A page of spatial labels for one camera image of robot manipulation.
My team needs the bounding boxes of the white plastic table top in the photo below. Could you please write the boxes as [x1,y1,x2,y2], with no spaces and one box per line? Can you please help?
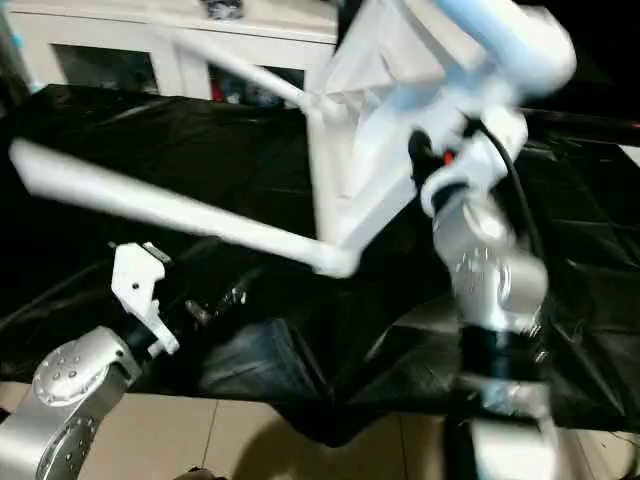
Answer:
[302,0,576,251]

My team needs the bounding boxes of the white plastic table leg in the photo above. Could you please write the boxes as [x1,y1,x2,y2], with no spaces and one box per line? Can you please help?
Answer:
[8,137,364,279]
[432,0,577,104]
[149,22,346,119]

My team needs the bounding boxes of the black plastic mat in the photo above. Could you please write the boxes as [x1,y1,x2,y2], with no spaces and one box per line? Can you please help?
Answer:
[0,82,640,449]

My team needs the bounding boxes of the dark horizontal bar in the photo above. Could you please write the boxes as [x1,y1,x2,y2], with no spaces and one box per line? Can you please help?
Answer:
[519,109,640,132]

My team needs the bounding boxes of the black fabric backdrop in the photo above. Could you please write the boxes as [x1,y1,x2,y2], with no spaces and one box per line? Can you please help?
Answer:
[564,0,640,121]

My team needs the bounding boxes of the black bundle in clear bag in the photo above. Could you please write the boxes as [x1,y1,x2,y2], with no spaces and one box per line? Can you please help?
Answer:
[199,0,247,21]

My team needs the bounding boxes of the white glass-door cabinet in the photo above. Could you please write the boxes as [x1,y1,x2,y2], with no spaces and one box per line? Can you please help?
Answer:
[0,0,341,109]

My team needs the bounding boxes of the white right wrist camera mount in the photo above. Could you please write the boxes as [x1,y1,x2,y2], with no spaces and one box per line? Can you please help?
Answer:
[419,107,530,217]

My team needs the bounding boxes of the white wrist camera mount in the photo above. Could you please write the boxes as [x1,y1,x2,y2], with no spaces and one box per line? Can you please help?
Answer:
[419,107,530,217]
[109,242,181,357]

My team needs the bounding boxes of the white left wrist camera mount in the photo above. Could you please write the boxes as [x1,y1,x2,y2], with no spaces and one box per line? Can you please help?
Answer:
[109,242,181,357]

